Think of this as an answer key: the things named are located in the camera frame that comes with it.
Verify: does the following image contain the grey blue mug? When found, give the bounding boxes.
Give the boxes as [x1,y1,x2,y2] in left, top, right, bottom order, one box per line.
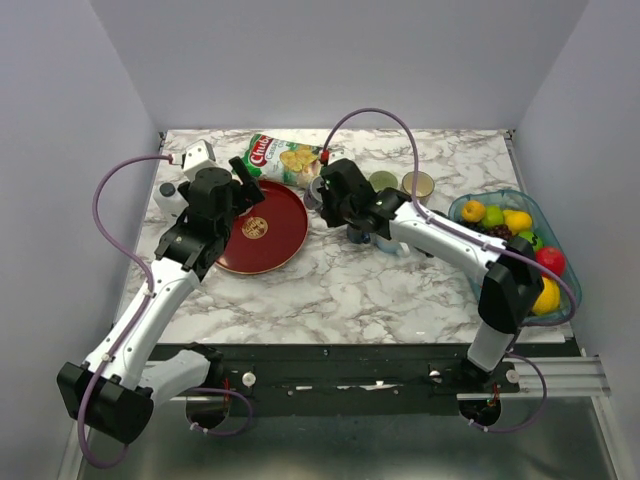
[303,176,323,211]

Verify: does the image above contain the light green mug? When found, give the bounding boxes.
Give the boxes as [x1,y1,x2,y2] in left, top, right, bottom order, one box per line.
[369,170,398,192]

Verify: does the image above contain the dark blue mug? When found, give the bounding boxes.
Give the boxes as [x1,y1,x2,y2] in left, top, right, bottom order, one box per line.
[346,225,371,245]

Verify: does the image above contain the light blue white mug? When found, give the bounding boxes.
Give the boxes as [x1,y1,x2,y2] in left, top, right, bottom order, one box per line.
[375,235,411,258]

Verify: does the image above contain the cream mug with black rim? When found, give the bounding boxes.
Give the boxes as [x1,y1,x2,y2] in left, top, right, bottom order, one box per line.
[400,171,435,205]

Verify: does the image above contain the dark grey mug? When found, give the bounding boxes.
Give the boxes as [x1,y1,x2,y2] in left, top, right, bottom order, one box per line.
[431,210,449,219]

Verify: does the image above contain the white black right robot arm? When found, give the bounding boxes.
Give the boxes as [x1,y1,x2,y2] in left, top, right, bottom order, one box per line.
[318,159,543,392]

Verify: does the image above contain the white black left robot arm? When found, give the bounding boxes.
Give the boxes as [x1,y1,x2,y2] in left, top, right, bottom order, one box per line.
[56,157,265,445]

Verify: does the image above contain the white bottle grey cap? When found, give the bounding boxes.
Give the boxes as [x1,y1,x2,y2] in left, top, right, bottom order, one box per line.
[152,182,188,222]

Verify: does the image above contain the red round tray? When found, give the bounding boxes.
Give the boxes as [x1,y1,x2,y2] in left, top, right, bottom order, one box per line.
[216,180,309,275]

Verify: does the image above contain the green chips bag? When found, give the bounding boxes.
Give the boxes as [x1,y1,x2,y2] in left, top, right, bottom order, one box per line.
[243,133,324,188]

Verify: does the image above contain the orange toy fruit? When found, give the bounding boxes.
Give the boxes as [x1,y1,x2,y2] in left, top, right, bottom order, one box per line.
[461,200,486,223]

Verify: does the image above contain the green toy lime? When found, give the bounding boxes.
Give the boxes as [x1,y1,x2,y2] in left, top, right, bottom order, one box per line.
[481,205,505,229]

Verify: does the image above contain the dark toy grapes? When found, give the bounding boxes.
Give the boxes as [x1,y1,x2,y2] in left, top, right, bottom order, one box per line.
[486,224,513,241]

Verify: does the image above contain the yellow toy lemon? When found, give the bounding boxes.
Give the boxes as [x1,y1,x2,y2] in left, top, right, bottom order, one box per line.
[503,210,533,235]

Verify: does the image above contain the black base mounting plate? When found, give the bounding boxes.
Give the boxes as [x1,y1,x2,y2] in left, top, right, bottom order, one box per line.
[186,344,519,417]

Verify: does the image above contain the red toy apple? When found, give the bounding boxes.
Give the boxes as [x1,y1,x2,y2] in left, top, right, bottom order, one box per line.
[536,246,567,277]

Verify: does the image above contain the yellow toy fruit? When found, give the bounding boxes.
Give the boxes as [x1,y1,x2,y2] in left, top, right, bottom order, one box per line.
[531,276,561,316]

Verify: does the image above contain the teal transparent fruit container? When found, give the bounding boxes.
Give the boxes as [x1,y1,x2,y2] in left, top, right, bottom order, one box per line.
[448,189,582,327]

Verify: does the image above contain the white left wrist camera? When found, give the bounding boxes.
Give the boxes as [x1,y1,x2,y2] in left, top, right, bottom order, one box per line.
[182,140,216,182]

